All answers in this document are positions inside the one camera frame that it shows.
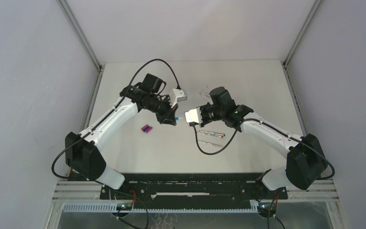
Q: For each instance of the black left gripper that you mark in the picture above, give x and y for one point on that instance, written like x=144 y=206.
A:
x=167 y=117

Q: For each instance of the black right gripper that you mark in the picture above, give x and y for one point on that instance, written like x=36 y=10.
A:
x=204 y=120

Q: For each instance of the white yellow marker pen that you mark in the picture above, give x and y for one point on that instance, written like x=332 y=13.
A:
x=211 y=144

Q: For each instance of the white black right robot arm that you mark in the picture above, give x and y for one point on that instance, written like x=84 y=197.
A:
x=305 y=160

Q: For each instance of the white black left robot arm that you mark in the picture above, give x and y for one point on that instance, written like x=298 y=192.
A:
x=83 y=150

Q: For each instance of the left controller board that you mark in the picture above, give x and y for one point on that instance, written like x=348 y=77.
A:
x=124 y=207

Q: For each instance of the controller board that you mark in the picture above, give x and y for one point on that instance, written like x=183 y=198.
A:
x=124 y=207
x=266 y=207

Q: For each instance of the right controller board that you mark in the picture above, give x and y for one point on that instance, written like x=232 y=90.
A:
x=266 y=207

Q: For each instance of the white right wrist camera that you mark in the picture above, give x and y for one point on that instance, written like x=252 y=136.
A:
x=193 y=116

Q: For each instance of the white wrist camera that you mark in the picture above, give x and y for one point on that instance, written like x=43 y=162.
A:
x=176 y=96
x=193 y=116

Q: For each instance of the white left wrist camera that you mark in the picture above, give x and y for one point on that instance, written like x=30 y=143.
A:
x=176 y=96

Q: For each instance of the aluminium frame rail left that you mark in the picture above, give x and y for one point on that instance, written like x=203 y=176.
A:
x=78 y=31

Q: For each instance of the aluminium frame rail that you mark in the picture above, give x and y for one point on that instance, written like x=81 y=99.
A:
x=78 y=31
x=290 y=55

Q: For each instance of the aluminium frame rail right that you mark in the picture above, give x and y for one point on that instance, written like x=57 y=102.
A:
x=290 y=55

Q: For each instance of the white cable duct strip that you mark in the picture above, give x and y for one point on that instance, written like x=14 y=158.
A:
x=90 y=207

